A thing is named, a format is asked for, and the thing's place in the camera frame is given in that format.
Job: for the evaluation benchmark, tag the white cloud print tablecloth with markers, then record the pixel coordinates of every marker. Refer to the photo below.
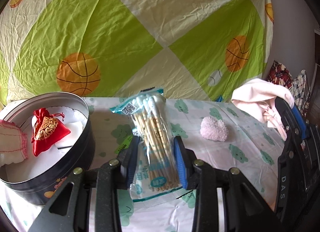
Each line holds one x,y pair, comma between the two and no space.
251,146

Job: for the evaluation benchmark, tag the red patterned hanging garment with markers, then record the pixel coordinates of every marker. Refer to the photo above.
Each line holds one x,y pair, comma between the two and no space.
280,75

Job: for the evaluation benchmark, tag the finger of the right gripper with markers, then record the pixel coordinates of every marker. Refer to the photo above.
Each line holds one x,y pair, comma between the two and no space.
288,121
301,122

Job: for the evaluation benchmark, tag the white cloth red stitching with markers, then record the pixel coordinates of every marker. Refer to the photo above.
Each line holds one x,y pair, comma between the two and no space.
13,144

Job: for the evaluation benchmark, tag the red gold drawstring pouch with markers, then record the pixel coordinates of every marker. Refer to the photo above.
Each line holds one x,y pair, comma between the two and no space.
47,130

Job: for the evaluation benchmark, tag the green tissue pack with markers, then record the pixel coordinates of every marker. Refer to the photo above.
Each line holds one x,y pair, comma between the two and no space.
123,143

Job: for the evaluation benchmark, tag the cotton swab packet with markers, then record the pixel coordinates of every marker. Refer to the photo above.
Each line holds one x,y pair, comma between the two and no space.
156,170

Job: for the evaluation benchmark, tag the round black cookie tin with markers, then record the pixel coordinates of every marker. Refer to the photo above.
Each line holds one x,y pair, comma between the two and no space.
36,179

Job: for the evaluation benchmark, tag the pink fabric pouch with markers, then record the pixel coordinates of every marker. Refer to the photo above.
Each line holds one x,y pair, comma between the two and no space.
257,98

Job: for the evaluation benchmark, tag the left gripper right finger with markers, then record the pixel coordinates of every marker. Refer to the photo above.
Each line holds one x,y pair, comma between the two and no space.
221,195

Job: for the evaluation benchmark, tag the basketball pattern bed sheet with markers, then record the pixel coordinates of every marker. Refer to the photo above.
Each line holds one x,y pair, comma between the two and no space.
193,49

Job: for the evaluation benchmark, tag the pink fuzzy pompom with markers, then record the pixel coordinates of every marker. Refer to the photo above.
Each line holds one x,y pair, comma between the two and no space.
212,129

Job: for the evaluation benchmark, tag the plaid hanging garment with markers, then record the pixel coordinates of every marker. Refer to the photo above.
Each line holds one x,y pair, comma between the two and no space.
301,92

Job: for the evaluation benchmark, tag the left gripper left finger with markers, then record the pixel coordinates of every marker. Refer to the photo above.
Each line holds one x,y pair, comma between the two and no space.
68,208

